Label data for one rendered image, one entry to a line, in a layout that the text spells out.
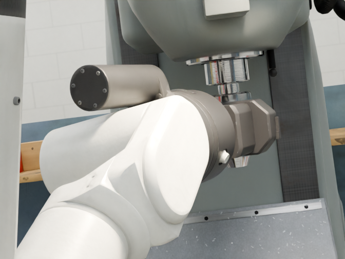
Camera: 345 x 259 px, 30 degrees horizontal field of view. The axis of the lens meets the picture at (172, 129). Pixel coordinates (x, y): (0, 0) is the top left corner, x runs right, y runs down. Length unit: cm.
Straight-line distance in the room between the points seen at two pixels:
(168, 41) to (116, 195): 27
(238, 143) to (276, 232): 49
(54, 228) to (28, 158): 417
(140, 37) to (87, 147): 35
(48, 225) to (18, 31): 19
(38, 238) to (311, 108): 76
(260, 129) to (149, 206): 25
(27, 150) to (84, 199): 416
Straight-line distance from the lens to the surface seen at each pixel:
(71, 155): 49
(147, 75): 52
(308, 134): 109
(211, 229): 108
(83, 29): 500
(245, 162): 70
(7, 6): 22
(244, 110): 62
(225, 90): 70
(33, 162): 457
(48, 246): 39
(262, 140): 64
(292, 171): 109
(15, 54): 23
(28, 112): 507
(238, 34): 62
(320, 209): 110
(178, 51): 65
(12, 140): 24
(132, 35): 81
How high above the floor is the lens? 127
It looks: 3 degrees down
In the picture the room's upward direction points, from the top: 7 degrees counter-clockwise
